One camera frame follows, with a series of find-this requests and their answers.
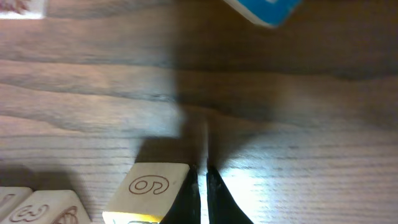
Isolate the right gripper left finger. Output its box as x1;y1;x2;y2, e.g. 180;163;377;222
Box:
160;166;201;224

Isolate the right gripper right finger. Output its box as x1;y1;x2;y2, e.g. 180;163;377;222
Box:
206;166;253;224

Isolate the yellow S block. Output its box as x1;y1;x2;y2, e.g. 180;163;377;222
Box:
102;162;190;224

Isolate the blue P block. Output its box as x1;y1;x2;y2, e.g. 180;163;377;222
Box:
1;190;91;224

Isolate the red I block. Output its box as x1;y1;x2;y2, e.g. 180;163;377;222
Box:
0;187;33;220

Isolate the blue T block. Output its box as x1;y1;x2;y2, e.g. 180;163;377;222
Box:
224;0;302;28

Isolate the yellow block centre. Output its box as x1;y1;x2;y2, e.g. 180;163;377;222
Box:
1;0;48;20

